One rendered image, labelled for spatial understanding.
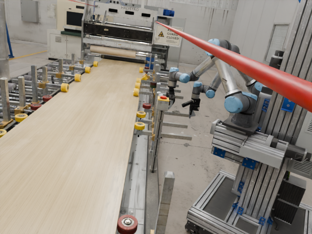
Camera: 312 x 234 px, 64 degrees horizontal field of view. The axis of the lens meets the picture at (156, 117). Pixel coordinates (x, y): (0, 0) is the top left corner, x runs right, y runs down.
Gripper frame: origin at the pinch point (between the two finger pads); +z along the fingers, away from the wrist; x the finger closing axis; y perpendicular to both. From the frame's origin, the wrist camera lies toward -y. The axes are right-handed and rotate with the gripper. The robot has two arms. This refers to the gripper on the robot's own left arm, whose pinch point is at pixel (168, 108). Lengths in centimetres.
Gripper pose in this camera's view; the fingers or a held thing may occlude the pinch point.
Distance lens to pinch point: 221.4
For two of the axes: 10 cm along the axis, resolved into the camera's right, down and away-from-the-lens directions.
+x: -9.9, -1.2, -0.6
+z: -1.3, 9.2, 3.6
